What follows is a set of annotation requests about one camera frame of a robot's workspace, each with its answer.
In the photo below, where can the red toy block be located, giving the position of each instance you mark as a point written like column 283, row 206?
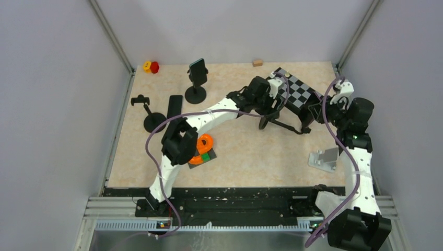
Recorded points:
column 154, row 67

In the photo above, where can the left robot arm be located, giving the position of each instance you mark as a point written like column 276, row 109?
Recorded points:
column 179, row 142

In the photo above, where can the green building brick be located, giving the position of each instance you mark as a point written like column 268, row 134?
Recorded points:
column 205, row 157

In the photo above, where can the grey building baseplate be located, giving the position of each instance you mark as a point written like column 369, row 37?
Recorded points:
column 196, row 160

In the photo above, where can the black phone stand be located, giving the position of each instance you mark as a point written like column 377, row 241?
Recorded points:
column 272, row 119
column 153, row 119
column 195, row 95

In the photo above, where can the black grey chessboard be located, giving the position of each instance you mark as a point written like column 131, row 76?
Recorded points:
column 299, row 94

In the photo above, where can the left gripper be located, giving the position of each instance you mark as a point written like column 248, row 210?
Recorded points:
column 269, row 110

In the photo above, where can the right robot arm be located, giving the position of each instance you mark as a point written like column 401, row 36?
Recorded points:
column 355, row 223

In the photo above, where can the white plastic phone holder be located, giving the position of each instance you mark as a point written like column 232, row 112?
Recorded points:
column 325, row 160

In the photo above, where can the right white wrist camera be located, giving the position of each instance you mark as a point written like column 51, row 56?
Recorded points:
column 342, row 88

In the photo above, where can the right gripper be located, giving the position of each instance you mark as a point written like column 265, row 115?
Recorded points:
column 328, row 106

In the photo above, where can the black phone upper left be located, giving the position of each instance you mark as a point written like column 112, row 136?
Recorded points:
column 174, row 106

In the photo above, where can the black phone with purple edge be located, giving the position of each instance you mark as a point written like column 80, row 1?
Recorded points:
column 309, row 112

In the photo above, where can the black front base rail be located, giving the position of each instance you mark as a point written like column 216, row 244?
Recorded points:
column 236, row 206

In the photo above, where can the teal edged black phone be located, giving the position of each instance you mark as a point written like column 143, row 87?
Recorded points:
column 198, row 73

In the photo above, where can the yellow toy block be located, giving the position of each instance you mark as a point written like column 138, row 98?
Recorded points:
column 147, row 67

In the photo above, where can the orange plastic ring toy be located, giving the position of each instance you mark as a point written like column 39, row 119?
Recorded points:
column 204, row 143

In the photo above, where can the small wooden block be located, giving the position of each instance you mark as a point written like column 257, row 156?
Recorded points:
column 257, row 63

